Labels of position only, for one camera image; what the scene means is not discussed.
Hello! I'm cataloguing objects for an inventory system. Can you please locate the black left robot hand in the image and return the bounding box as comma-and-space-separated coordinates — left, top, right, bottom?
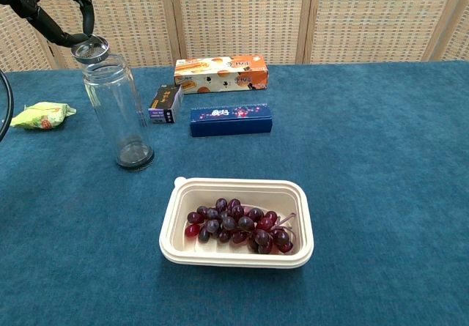
0, 0, 102, 49

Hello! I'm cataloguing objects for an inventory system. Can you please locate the small metal mesh strainer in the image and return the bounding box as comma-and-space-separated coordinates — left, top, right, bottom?
70, 34, 110, 64

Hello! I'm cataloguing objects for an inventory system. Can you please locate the clear glass jar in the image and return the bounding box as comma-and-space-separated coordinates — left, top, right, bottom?
81, 53, 155, 174

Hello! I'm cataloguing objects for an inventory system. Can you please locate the yellow green snack bag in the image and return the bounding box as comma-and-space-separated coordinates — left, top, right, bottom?
10, 101, 77, 131

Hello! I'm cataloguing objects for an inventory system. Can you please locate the small black purple box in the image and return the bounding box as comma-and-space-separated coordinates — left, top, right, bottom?
148, 84, 184, 125

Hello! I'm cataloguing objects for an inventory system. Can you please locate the orange cake box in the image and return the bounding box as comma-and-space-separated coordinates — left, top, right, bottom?
173, 55, 269, 95

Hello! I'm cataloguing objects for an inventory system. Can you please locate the woven rattan folding screen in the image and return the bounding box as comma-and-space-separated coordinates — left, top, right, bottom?
0, 0, 469, 73

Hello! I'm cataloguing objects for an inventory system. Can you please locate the long blue box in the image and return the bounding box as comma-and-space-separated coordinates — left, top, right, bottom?
189, 103, 274, 138

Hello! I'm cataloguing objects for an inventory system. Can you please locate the purple grape bunch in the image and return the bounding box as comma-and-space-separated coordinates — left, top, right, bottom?
185, 198, 296, 256

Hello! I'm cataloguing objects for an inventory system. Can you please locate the white rectangular food tray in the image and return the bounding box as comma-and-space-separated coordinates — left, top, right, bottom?
158, 176, 315, 269

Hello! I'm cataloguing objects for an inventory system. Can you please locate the blue carpet table cover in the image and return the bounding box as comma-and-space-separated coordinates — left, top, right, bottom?
0, 59, 469, 326

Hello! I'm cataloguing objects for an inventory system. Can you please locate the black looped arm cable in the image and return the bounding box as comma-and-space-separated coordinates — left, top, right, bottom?
0, 70, 15, 143

